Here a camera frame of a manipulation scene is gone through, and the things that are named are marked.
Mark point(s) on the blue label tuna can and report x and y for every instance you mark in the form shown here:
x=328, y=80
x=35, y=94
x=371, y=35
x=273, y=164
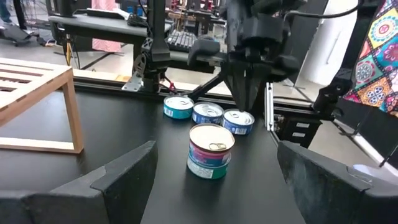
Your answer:
x=237, y=123

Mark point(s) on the person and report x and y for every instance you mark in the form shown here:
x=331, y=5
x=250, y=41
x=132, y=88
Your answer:
x=4, y=11

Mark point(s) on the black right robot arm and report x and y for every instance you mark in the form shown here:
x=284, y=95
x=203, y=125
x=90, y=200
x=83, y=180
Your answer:
x=158, y=46

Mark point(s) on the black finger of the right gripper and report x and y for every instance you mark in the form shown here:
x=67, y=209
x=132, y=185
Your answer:
x=256, y=81
x=237, y=81

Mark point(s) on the silver aluminium extrusion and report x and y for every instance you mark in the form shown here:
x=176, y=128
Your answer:
x=269, y=105

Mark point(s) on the silver lid can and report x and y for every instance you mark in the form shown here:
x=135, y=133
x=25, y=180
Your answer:
x=207, y=113

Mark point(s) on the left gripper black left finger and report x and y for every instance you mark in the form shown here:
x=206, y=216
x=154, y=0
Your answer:
x=93, y=199

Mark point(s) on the wooden slatted shelf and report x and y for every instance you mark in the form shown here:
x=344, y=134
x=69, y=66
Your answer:
x=71, y=109

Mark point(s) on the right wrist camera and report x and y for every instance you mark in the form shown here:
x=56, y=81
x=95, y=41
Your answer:
x=262, y=28

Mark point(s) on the gold lid pink blue can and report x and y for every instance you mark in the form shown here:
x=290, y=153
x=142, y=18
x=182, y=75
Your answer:
x=211, y=137

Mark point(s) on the white panel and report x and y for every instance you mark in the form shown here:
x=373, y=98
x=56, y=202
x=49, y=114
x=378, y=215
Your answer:
x=326, y=46

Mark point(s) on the black keyboard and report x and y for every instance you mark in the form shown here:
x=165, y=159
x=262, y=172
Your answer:
x=182, y=40

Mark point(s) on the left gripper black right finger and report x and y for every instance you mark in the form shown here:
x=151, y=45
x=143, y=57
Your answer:
x=342, y=199

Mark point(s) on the colourful patterned cloth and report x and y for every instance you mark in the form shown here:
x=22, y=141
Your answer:
x=379, y=62

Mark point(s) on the black drawer unit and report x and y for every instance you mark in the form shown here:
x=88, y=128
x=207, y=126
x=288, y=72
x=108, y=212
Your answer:
x=298, y=130

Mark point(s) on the pink patterned cloth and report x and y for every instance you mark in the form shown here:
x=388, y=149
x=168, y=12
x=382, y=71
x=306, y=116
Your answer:
x=105, y=46

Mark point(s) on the grey desk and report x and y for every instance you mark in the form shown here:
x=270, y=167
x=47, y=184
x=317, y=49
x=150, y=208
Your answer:
x=183, y=57
x=102, y=26

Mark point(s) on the black floor stand base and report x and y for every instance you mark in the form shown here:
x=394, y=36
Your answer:
x=14, y=34

